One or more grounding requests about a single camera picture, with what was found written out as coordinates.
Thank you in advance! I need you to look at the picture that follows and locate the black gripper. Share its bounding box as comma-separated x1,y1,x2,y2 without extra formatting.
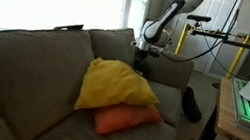
131,46,161,80

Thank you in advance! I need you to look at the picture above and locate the yellow pillow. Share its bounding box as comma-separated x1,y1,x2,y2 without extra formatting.
73,53,167,124

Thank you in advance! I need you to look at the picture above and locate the orange pillow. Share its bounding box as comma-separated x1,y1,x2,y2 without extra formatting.
88,96,166,140

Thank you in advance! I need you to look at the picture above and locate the grey fabric sofa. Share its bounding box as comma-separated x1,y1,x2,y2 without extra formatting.
0,7,199,140

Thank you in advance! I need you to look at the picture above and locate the white panel door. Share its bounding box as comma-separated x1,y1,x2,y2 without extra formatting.
167,0,250,83

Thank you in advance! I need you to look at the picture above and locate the black stand crossbar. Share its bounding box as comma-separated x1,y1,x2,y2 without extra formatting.
189,27,250,51

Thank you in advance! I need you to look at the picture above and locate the black remote control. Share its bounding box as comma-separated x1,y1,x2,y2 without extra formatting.
53,20,85,35

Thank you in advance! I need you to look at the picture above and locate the yellow stand post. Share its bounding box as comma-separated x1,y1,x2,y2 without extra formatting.
224,31,250,83
174,22,193,57

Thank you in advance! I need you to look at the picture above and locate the black stereo camera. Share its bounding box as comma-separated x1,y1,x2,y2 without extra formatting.
186,12,213,25

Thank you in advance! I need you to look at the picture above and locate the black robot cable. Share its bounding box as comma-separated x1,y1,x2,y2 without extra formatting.
160,0,250,83

